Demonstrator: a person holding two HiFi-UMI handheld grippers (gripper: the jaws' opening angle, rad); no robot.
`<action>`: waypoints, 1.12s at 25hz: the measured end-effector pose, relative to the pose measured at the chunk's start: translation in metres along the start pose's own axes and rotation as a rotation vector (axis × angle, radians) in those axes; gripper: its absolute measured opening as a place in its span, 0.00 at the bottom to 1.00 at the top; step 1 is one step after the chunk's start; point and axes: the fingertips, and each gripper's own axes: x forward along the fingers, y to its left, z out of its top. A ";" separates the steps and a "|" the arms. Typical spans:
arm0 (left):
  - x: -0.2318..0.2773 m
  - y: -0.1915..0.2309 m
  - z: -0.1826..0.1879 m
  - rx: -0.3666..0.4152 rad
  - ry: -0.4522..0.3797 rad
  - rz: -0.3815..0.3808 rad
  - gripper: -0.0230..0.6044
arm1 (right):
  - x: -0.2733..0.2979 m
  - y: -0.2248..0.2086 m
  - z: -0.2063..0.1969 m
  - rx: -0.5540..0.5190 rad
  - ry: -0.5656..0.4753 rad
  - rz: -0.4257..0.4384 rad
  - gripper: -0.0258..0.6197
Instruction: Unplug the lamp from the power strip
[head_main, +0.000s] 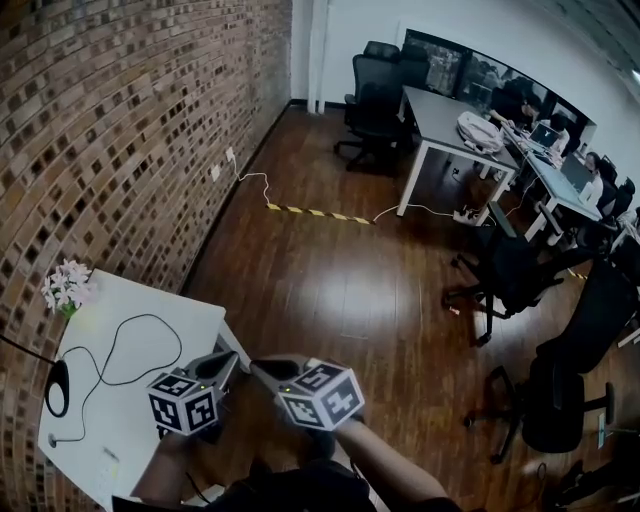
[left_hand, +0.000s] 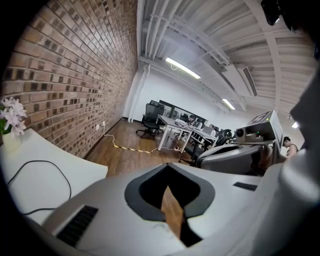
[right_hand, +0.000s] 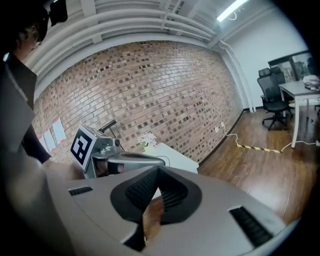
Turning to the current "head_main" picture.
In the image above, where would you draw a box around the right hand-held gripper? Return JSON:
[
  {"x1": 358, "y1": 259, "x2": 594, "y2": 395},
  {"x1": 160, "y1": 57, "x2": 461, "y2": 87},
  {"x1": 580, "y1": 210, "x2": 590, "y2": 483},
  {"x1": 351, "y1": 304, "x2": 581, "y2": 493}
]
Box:
[{"x1": 249, "y1": 353, "x2": 366, "y2": 432}]

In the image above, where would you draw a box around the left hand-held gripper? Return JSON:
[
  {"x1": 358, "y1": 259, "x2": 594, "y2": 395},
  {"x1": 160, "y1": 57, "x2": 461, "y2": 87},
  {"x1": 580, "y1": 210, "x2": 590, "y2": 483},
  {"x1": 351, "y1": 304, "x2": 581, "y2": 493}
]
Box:
[{"x1": 146, "y1": 349, "x2": 240, "y2": 438}]

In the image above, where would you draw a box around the black lamp cable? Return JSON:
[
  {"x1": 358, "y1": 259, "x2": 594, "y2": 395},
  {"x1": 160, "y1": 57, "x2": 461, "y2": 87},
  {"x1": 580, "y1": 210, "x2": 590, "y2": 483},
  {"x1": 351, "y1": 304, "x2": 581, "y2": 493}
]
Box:
[{"x1": 47, "y1": 313, "x2": 185, "y2": 447}]

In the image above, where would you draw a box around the black ring lamp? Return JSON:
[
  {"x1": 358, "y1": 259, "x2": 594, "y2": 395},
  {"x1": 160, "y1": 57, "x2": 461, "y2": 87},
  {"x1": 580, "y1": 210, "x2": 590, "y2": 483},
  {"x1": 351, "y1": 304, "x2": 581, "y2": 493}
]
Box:
[{"x1": 0, "y1": 333, "x2": 72, "y2": 419}]

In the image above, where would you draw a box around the person's left forearm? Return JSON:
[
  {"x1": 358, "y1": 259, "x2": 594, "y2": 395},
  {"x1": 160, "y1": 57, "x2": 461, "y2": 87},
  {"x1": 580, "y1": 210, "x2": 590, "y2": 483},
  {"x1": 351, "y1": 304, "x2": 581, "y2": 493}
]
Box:
[{"x1": 128, "y1": 430, "x2": 211, "y2": 502}]

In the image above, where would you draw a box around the person's right forearm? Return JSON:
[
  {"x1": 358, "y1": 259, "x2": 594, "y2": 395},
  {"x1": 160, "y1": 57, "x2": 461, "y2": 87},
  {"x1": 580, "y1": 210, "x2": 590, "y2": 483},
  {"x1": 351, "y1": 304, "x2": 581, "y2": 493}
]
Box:
[{"x1": 334, "y1": 416, "x2": 454, "y2": 512}]

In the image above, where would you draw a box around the person's dark clothing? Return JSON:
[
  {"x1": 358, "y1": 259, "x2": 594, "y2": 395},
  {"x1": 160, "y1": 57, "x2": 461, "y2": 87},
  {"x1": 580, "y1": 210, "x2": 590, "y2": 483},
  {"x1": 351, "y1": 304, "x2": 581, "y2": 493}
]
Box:
[{"x1": 110, "y1": 455, "x2": 384, "y2": 512}]

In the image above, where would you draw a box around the white side table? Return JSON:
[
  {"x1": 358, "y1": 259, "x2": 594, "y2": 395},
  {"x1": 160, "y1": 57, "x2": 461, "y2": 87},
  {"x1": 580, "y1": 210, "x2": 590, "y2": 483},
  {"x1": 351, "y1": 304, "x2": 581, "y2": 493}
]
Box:
[{"x1": 37, "y1": 268, "x2": 253, "y2": 510}]

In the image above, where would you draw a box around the pink flower bouquet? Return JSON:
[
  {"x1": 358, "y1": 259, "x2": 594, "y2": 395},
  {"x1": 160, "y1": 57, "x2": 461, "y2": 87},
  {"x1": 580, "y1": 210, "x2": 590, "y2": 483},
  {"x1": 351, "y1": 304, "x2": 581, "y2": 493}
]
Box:
[{"x1": 40, "y1": 258, "x2": 100, "y2": 319}]

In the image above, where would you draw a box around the black office chair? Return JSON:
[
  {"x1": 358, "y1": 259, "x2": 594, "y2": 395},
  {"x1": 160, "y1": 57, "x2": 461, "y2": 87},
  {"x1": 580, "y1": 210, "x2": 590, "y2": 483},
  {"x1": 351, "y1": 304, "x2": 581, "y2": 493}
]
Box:
[
  {"x1": 463, "y1": 258, "x2": 640, "y2": 465},
  {"x1": 598, "y1": 177, "x2": 637, "y2": 222},
  {"x1": 443, "y1": 199, "x2": 569, "y2": 347},
  {"x1": 333, "y1": 39, "x2": 419, "y2": 177}
]

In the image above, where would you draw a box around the grey desk with white legs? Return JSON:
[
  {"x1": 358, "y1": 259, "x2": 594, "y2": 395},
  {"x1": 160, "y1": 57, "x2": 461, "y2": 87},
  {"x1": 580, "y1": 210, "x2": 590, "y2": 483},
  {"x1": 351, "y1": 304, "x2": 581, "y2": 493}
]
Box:
[{"x1": 396, "y1": 84, "x2": 522, "y2": 227}]

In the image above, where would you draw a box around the pale pink backpack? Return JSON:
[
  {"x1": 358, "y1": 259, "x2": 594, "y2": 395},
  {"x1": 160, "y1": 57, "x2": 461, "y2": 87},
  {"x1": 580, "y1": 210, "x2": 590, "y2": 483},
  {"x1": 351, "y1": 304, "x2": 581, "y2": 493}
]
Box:
[{"x1": 456, "y1": 110, "x2": 504, "y2": 152}]

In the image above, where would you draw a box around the long grey desk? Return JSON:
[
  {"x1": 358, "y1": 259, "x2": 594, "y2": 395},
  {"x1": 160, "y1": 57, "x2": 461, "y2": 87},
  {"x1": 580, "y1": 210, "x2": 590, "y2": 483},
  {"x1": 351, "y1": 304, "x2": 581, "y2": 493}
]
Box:
[{"x1": 502, "y1": 124, "x2": 605, "y2": 247}]

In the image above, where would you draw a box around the dark monitor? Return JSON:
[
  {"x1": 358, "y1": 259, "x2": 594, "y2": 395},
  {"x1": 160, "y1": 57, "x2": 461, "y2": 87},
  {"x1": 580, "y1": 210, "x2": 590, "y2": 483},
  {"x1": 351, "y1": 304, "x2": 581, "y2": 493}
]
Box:
[{"x1": 559, "y1": 152, "x2": 597, "y2": 195}]

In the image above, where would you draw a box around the open laptop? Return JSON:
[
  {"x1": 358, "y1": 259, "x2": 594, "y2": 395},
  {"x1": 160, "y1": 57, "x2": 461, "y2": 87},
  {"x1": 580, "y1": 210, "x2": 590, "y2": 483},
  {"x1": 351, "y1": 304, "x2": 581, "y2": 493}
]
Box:
[{"x1": 528, "y1": 121, "x2": 560, "y2": 147}]

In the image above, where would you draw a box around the dark glass window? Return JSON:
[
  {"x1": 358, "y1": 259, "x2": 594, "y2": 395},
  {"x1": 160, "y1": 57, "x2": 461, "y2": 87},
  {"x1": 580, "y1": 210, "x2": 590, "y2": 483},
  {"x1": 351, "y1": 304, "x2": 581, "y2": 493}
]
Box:
[{"x1": 402, "y1": 28, "x2": 599, "y2": 144}]

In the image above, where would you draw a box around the yellow black cable cover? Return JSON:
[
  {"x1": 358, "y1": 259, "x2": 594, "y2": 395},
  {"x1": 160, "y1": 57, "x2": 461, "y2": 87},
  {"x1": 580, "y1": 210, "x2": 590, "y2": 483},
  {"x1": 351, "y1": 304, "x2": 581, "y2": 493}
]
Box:
[{"x1": 265, "y1": 201, "x2": 377, "y2": 227}]

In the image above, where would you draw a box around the white floor cable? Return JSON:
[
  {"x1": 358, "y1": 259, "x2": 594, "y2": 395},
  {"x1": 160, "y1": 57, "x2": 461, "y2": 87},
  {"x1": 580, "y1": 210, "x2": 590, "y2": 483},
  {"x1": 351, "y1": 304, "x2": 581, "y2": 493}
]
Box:
[
  {"x1": 231, "y1": 155, "x2": 270, "y2": 207},
  {"x1": 372, "y1": 202, "x2": 457, "y2": 223}
]

